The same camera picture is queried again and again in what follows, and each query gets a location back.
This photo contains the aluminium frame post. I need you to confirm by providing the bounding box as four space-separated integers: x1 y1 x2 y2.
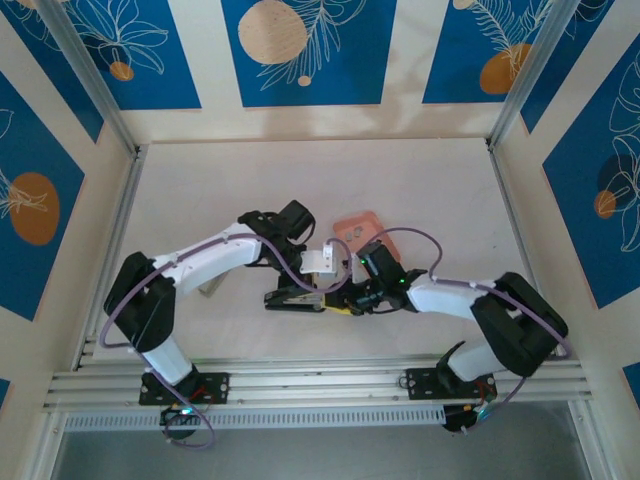
488 0 589 149
37 0 144 156

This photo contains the grey slotted cable duct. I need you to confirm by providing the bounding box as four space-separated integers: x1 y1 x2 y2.
63 405 447 430

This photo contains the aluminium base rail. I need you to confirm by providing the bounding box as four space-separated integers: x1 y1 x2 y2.
42 356 596 411

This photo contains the aluminium side rail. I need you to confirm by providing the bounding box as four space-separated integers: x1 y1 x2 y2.
486 142 566 361
74 143 149 359

